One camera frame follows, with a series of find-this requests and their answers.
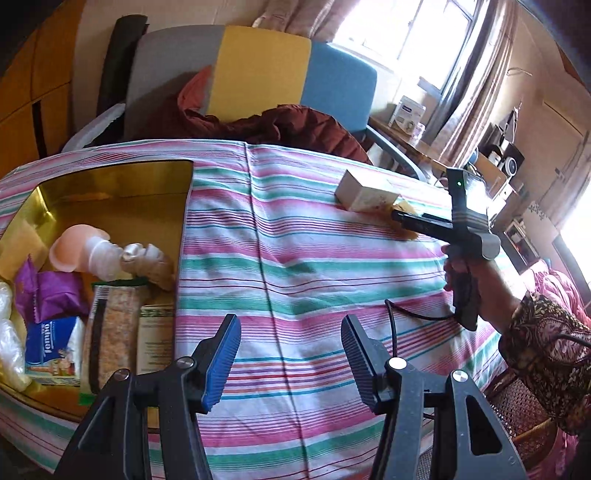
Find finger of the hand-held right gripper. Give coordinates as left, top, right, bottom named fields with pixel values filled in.
left=391, top=210, right=448, bottom=237

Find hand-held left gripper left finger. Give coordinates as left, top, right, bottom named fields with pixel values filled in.
left=53, top=314, right=243, bottom=480

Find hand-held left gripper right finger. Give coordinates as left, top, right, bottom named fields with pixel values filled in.
left=341, top=315, right=527, bottom=480

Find yellow packet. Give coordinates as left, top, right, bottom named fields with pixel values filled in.
left=381, top=200, right=421, bottom=241

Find small cream box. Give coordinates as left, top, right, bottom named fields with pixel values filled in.
left=335, top=168, right=402, bottom=214

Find blue tissue pack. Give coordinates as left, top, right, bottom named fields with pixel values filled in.
left=24, top=316, right=86, bottom=386

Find purple snack packet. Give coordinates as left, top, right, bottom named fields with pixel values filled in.
left=14, top=255, right=89, bottom=324

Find gold cardboard box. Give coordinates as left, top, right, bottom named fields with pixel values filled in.
left=0, top=159, right=194, bottom=416

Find person's right forearm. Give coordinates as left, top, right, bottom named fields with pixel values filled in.
left=499, top=291, right=591, bottom=435

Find person's right hand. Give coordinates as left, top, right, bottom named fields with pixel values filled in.
left=441, top=242, right=528, bottom=320

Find open cardboard box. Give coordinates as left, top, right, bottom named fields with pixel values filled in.
left=471, top=152, right=515, bottom=197

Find black round speaker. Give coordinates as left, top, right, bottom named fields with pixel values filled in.
left=501, top=142, right=526, bottom=178

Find green cream packet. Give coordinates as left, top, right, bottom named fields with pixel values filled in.
left=136, top=302, right=176, bottom=377

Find wooden desk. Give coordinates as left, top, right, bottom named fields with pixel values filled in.
left=369, top=115, right=458, bottom=172

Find white blue carton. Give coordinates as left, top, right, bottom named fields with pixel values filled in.
left=388, top=95, right=428, bottom=132

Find striped cloth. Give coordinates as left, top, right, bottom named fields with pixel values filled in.
left=0, top=138, right=513, bottom=480

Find clear grain packet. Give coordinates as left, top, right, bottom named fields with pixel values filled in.
left=79, top=279, right=151, bottom=407

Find beige wrapped item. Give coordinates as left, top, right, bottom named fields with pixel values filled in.
left=119, top=242, right=177, bottom=292

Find pink curtain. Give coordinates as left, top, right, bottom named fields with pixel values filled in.
left=252, top=0, right=365, bottom=44
left=429, top=0, right=522, bottom=167

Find maroon jacket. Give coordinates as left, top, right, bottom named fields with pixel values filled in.
left=178, top=104, right=372, bottom=164

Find rattan chair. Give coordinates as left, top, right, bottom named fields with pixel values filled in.
left=485, top=369, right=570, bottom=462

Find white plastic wrapped item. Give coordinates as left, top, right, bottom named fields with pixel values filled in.
left=88, top=236, right=124, bottom=282

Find window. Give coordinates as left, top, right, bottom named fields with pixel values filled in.
left=330, top=0, right=492, bottom=93

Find peach round object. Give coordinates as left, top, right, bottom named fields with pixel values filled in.
left=50, top=224, right=112, bottom=274

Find grey yellow blue chair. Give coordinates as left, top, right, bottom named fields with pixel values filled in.
left=62, top=25, right=430, bottom=181

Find orange cloth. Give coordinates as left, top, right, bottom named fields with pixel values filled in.
left=178, top=65, right=218, bottom=121

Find wooden wardrobe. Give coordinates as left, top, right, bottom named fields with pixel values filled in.
left=0, top=0, right=88, bottom=171

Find black cable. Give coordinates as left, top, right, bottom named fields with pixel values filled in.
left=385, top=299, right=462, bottom=358

